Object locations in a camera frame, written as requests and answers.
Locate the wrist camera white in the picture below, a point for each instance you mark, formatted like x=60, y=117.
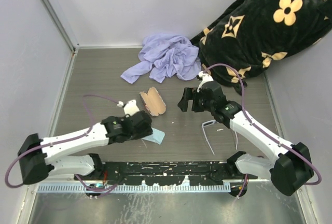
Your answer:
x=203, y=77
x=130, y=108

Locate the aluminium frame post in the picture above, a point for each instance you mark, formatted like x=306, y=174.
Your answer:
x=57, y=15

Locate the slotted grey cable duct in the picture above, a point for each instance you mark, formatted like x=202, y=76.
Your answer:
x=185, y=187

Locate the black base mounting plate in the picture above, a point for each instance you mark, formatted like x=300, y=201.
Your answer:
x=199, y=173

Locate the black floral plush blanket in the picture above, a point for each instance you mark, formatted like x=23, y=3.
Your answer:
x=252, y=34

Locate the light blue cleaning cloth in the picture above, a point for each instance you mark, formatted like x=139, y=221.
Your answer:
x=156, y=137

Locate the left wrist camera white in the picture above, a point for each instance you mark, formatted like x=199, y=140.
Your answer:
x=130, y=108

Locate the white frame sunglasses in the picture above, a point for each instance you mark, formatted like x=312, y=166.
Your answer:
x=210, y=123

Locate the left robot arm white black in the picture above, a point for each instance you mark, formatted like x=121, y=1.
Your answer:
x=48, y=156

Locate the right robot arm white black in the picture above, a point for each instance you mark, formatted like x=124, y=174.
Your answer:
x=287, y=165

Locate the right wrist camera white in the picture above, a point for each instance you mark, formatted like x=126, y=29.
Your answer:
x=203, y=77

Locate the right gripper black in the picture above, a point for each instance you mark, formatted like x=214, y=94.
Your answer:
x=190, y=94

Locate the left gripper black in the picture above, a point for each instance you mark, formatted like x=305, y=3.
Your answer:
x=147, y=131

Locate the crumpled lavender cloth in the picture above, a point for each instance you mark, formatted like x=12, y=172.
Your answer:
x=163, y=56

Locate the printed glasses case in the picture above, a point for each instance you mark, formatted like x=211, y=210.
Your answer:
x=153, y=102

